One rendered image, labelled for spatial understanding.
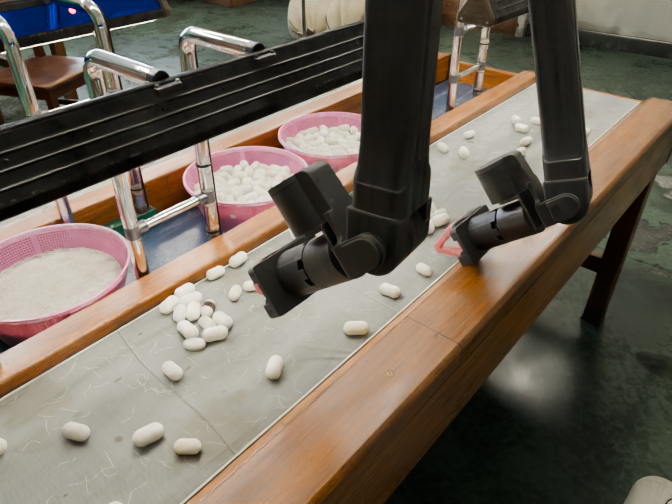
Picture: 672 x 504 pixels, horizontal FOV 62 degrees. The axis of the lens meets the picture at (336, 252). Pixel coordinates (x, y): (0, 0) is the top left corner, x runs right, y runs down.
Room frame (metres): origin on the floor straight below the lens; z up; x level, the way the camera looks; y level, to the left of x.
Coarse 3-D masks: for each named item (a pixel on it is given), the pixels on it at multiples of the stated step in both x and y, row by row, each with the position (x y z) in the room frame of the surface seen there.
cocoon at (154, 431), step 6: (150, 426) 0.43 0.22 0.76; (156, 426) 0.43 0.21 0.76; (162, 426) 0.43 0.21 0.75; (138, 432) 0.42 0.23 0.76; (144, 432) 0.42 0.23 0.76; (150, 432) 0.42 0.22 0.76; (156, 432) 0.42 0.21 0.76; (162, 432) 0.42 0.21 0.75; (132, 438) 0.41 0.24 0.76; (138, 438) 0.41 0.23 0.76; (144, 438) 0.41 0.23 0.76; (150, 438) 0.41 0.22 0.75; (156, 438) 0.42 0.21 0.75; (138, 444) 0.41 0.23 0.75; (144, 444) 0.41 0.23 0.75
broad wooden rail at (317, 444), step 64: (640, 128) 1.32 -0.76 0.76; (640, 192) 1.30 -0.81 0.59; (512, 256) 0.77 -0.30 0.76; (576, 256) 0.93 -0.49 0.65; (448, 320) 0.61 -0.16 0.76; (512, 320) 0.70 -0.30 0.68; (384, 384) 0.49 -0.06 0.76; (448, 384) 0.54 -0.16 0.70; (256, 448) 0.40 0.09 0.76; (320, 448) 0.39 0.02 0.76; (384, 448) 0.42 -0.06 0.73
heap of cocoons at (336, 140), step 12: (300, 132) 1.35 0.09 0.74; (312, 132) 1.36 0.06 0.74; (324, 132) 1.34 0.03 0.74; (336, 132) 1.37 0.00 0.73; (348, 132) 1.38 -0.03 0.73; (288, 144) 1.27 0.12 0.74; (300, 144) 1.28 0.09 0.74; (312, 144) 1.28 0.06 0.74; (324, 144) 1.27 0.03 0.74; (336, 144) 1.30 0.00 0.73; (348, 144) 1.27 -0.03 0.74
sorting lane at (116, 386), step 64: (512, 128) 1.37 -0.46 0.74; (448, 192) 1.03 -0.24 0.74; (256, 256) 0.80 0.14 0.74; (448, 256) 0.80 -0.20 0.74; (256, 320) 0.64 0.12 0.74; (320, 320) 0.64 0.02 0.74; (384, 320) 0.64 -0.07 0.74; (64, 384) 0.51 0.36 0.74; (128, 384) 0.51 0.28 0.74; (192, 384) 0.51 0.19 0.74; (256, 384) 0.51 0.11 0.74; (320, 384) 0.51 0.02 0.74; (64, 448) 0.41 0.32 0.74; (128, 448) 0.41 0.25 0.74
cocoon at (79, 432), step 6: (66, 426) 0.43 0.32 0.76; (72, 426) 0.43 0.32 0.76; (78, 426) 0.43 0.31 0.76; (84, 426) 0.43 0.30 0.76; (66, 432) 0.42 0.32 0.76; (72, 432) 0.42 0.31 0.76; (78, 432) 0.42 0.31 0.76; (84, 432) 0.42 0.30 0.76; (72, 438) 0.42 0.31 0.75; (78, 438) 0.42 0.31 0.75; (84, 438) 0.42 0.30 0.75
